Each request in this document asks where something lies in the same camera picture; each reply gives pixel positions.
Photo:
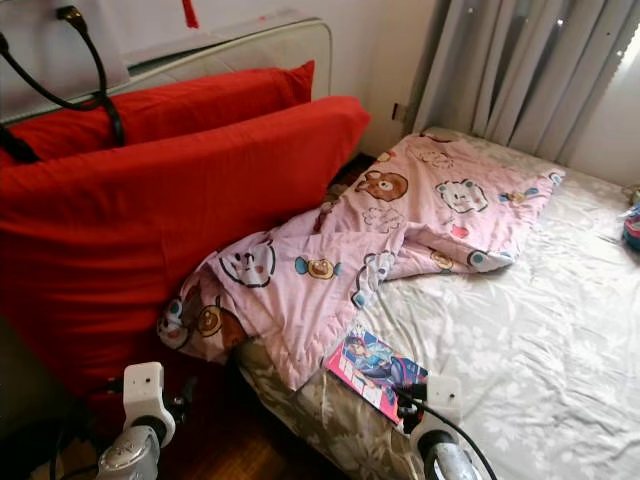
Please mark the colourful comic book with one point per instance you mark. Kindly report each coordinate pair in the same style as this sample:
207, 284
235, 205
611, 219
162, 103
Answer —
365, 365

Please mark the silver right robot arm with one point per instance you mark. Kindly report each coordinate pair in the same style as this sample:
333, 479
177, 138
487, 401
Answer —
450, 465

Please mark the bed with beige floral sheet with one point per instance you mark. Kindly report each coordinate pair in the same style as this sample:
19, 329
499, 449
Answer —
530, 340

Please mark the pink cartoon print blanket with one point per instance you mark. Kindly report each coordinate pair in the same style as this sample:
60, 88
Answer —
310, 290

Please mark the red pillow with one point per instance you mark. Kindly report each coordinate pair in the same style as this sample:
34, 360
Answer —
140, 230
210, 100

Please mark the star and stripes bolster pillow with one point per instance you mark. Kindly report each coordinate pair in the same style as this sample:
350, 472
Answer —
633, 228

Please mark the white headboard with metal rim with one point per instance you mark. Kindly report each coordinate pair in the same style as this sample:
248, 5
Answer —
260, 50

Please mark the grey curtain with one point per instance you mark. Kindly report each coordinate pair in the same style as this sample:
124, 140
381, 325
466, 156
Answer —
510, 70

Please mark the red hanging ornament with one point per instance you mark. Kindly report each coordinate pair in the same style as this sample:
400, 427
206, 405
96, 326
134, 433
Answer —
190, 14

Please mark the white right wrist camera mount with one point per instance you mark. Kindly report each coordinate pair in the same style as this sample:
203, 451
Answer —
443, 395

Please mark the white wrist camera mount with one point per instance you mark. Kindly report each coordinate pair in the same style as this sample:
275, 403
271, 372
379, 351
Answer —
145, 390
443, 395

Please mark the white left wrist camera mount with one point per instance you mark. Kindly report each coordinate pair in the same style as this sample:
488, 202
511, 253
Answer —
145, 390

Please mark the dark wall socket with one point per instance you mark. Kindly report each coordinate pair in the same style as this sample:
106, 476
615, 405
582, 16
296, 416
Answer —
399, 112

